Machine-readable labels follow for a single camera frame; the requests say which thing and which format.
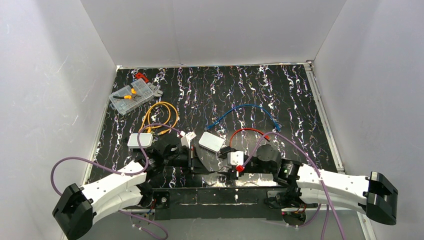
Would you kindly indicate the yellow handled pliers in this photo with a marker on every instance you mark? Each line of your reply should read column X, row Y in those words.
column 132, row 96

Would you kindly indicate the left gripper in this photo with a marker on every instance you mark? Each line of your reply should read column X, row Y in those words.
column 192, row 160

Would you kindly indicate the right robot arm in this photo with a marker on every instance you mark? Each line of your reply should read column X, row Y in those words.
column 303, row 186

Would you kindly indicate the clear plastic parts box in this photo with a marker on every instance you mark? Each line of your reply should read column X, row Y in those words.
column 125, row 106

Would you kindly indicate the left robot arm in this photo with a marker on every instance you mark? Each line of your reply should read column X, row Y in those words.
column 80, row 207

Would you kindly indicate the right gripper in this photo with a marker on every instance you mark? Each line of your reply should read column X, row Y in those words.
column 230, row 165

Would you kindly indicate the grey red adjustable wrench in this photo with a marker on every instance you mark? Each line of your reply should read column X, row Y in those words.
column 157, row 92

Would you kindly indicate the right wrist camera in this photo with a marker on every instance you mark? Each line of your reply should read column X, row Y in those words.
column 235, row 160

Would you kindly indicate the black adapter with cable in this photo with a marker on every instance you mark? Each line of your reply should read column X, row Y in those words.
column 223, row 154

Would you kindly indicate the white network switch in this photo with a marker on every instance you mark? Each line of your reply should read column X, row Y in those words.
column 211, row 142
column 140, row 141

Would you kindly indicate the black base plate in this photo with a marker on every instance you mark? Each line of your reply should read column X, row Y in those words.
column 217, row 203

